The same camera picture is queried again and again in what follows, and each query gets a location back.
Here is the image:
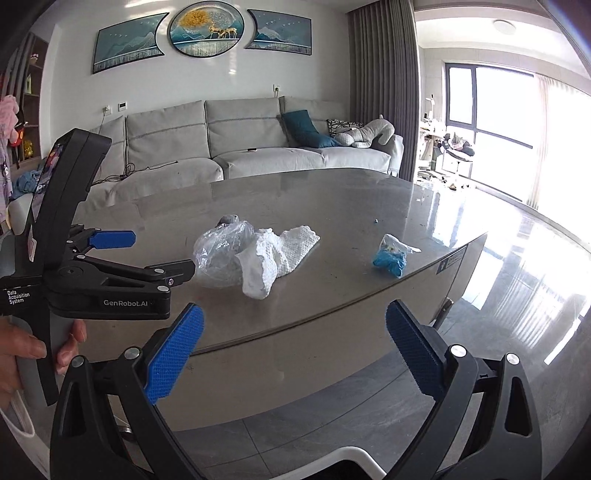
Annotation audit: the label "white sheer curtain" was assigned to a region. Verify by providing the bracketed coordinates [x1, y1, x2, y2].
[526, 74, 591, 232]

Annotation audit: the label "blue crumpled packet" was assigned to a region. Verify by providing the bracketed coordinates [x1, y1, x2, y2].
[372, 233, 422, 278]

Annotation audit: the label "clear plastic bag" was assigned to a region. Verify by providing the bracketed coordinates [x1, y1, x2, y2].
[192, 220, 256, 289]

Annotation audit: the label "teal pillow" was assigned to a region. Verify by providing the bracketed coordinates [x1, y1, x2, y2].
[281, 110, 340, 148]

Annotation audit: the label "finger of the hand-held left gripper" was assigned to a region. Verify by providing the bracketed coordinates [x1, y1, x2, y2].
[76, 256, 196, 292]
[69, 229, 137, 254]

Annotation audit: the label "black power cable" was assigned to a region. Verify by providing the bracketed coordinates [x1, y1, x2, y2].
[90, 110, 178, 186]

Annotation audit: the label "purple hanging garment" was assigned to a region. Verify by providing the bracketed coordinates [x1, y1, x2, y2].
[0, 134, 12, 222]

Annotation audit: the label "blue crumpled clothes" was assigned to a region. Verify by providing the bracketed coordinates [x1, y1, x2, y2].
[14, 171, 40, 195]

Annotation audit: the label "white bag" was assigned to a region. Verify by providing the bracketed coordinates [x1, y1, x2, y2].
[0, 390, 37, 439]

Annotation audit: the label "person's left hand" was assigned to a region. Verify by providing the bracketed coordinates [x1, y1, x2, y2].
[0, 318, 88, 409]

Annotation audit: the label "round deer wall painting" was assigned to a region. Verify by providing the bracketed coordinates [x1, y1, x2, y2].
[168, 4, 247, 57]

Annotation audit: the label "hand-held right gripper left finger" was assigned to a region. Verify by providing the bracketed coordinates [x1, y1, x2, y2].
[50, 302, 206, 480]

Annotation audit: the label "white square trash bin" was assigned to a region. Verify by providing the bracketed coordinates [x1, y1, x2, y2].
[332, 445, 386, 480]

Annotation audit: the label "black framed window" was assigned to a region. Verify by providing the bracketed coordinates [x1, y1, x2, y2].
[445, 65, 539, 204]

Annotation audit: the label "teal curved wall painting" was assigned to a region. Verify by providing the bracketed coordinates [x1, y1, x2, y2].
[92, 13, 169, 75]
[244, 9, 314, 56]

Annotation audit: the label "grey pleated curtain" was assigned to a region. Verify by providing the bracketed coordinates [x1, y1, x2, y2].
[346, 0, 421, 183]

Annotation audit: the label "grey baby bouncer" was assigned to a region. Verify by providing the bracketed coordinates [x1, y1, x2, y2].
[436, 131, 476, 178]

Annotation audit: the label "white textured cloth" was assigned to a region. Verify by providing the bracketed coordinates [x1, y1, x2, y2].
[235, 225, 321, 301]

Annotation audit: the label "grey fabric sofa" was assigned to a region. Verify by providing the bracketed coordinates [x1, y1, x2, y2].
[9, 95, 404, 217]

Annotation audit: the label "red gold toy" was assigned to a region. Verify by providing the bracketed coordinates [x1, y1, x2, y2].
[11, 124, 35, 160]

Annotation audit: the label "black white floral pillow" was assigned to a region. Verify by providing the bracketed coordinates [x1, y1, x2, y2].
[327, 119, 365, 136]

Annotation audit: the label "wooden wall shelf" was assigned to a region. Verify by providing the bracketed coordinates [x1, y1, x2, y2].
[0, 34, 51, 232]

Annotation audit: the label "grey marble coffee table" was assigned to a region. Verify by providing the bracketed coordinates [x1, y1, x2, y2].
[69, 168, 489, 432]

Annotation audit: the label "grey plush toy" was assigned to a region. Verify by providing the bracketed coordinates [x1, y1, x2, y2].
[333, 114, 397, 149]

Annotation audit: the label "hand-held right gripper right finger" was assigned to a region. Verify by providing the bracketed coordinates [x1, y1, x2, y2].
[385, 299, 543, 480]

